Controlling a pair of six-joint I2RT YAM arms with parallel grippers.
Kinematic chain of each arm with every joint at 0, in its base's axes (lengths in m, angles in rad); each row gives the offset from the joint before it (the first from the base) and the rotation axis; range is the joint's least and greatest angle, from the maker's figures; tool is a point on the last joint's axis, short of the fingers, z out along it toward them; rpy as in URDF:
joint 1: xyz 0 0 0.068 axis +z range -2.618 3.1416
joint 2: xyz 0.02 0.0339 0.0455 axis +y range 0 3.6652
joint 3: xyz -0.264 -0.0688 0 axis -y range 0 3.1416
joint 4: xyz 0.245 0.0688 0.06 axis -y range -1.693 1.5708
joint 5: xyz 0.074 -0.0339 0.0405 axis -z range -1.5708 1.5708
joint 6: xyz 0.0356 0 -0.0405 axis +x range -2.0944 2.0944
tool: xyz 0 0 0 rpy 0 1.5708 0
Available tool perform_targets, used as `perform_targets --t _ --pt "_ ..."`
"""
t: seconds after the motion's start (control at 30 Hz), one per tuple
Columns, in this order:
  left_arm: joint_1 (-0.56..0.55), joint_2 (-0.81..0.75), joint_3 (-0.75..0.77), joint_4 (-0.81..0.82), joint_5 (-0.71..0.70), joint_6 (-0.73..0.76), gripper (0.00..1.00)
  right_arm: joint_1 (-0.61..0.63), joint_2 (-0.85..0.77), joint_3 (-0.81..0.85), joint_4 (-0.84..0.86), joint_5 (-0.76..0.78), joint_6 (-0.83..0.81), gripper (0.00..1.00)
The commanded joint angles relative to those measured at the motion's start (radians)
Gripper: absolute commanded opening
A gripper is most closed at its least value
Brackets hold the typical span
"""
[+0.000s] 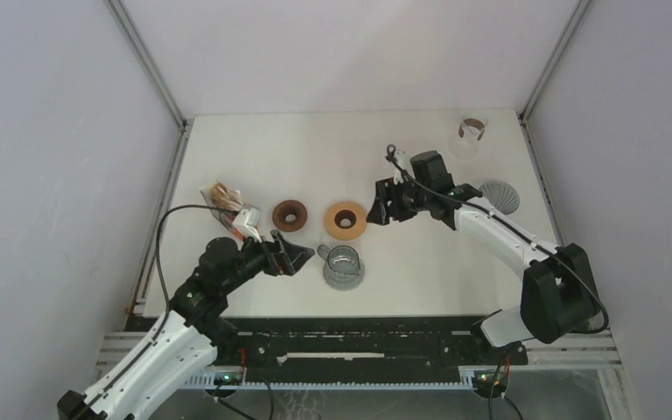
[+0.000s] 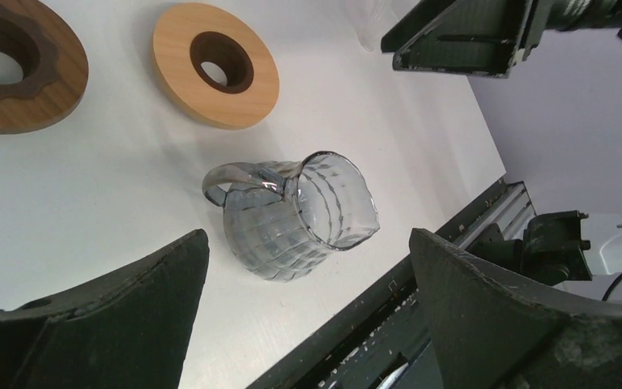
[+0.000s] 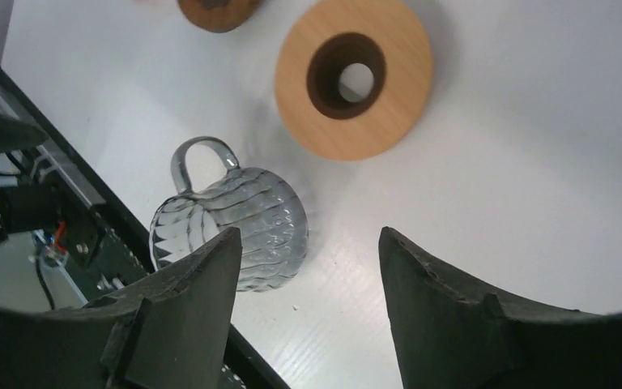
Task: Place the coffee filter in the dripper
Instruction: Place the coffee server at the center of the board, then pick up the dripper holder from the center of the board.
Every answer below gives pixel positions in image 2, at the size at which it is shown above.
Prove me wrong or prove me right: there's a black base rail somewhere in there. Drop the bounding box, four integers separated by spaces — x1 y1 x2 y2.
251 179 534 388

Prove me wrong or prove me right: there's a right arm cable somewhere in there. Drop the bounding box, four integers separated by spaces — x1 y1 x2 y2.
600 271 622 303

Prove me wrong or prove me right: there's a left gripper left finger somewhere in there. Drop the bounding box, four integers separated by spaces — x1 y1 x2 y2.
0 229 209 388

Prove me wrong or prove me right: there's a light wooden ring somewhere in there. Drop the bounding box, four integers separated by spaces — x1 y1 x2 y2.
151 2 281 131

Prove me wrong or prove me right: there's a grey glass carafe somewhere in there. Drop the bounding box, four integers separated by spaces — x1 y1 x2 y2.
202 151 380 282

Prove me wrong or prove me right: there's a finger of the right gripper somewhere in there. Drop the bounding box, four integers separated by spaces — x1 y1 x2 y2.
381 0 533 78

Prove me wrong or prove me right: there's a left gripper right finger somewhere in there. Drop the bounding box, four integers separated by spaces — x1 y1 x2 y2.
409 229 622 388

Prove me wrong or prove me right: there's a dark wooden ring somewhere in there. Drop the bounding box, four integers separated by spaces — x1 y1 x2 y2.
0 0 90 135

